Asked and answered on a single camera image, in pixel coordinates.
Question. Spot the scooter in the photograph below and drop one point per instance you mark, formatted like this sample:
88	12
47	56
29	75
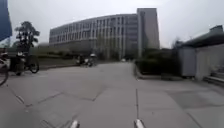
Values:
87	60

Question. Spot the grey paved plaza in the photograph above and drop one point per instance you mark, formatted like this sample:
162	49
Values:
110	90

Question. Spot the curved grey building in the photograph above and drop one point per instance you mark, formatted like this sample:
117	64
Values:
110	33

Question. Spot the dark hedge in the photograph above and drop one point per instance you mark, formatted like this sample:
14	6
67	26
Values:
155	63

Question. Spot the robot's own part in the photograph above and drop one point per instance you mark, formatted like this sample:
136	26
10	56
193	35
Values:
138	123
74	124

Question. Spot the parked bicycle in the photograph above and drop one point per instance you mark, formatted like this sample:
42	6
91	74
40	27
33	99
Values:
23	63

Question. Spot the dark tree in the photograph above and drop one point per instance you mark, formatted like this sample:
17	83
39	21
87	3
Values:
26	35

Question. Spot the grey shelter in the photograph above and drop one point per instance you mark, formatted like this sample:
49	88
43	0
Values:
203	56

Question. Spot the bicycle wheel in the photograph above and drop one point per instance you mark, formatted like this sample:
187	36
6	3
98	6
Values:
3	71

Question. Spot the blue sign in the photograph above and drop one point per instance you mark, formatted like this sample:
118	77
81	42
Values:
4	20

